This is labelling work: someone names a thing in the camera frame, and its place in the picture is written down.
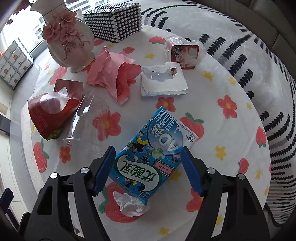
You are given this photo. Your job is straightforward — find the white black patterned rug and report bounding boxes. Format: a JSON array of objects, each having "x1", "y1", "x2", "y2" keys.
[{"x1": 140, "y1": 1, "x2": 295, "y2": 227}]

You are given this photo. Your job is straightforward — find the white vase pink flowers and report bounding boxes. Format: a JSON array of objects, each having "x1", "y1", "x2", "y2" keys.
[{"x1": 31, "y1": 1, "x2": 95, "y2": 73}]

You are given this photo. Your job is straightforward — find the white drawer cabinet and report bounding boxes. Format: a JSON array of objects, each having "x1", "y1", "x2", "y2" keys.
[{"x1": 1, "y1": 38, "x2": 34, "y2": 89}]

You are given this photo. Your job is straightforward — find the black white studded tissue box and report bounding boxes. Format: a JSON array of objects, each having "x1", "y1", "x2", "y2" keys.
[{"x1": 83, "y1": 2, "x2": 142, "y2": 43}]

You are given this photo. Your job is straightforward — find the crumpled white tissue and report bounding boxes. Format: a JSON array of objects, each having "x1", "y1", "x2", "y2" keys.
[{"x1": 113, "y1": 191, "x2": 151, "y2": 217}]

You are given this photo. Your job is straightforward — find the torn white foil packet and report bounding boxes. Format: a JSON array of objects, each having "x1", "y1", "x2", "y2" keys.
[{"x1": 140, "y1": 62, "x2": 188, "y2": 97}]

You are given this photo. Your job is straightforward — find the clear plastic cup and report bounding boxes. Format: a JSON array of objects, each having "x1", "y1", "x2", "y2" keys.
[{"x1": 63, "y1": 95, "x2": 108, "y2": 154}]

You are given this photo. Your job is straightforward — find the pink crumpled paper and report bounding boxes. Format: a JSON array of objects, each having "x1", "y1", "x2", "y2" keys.
[{"x1": 86, "y1": 47, "x2": 142, "y2": 104}]

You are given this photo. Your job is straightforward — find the blue AD milk carton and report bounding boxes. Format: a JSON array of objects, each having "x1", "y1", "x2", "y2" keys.
[{"x1": 110, "y1": 106, "x2": 204, "y2": 204}]

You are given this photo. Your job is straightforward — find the red snack bag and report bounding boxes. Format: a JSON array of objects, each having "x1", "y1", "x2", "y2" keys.
[{"x1": 28, "y1": 79, "x2": 83, "y2": 141}]

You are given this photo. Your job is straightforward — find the grey green sofa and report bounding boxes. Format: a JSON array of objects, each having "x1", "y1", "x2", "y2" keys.
[{"x1": 196, "y1": 1, "x2": 295, "y2": 77}]

